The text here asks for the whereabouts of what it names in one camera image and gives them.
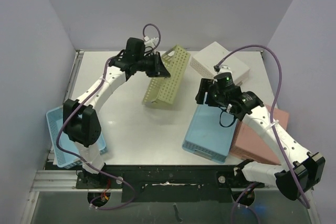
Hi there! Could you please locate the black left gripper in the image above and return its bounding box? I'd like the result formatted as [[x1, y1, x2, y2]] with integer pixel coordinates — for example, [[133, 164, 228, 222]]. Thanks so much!
[[135, 51, 170, 78]]

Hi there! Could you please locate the green perforated plastic basket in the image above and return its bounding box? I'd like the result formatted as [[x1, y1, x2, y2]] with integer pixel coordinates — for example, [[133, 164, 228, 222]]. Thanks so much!
[[142, 44, 192, 109]]

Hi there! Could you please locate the white perforated plastic basket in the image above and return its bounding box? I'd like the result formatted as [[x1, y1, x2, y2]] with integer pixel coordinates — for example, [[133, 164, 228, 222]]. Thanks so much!
[[189, 41, 251, 85]]

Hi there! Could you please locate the blue basket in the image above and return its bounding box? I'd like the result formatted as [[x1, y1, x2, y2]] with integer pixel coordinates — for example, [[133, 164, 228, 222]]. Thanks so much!
[[182, 104, 237, 164], [46, 106, 109, 169]]

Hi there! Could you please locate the pink perforated plastic basket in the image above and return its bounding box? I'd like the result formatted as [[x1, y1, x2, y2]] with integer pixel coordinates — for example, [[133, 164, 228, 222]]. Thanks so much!
[[230, 105, 292, 165]]

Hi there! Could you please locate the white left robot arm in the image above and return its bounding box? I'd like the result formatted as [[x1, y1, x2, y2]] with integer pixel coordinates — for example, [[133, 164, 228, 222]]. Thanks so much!
[[61, 37, 171, 188]]

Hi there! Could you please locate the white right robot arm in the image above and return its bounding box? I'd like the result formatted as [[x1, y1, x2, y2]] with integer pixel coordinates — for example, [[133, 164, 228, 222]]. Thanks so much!
[[195, 72, 326, 200]]

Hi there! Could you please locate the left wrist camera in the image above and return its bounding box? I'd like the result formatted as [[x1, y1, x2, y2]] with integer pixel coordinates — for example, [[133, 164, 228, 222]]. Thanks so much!
[[143, 36, 160, 48]]

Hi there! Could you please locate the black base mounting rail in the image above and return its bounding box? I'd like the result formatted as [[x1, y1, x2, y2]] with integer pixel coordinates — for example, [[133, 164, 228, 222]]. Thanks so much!
[[76, 165, 250, 202]]

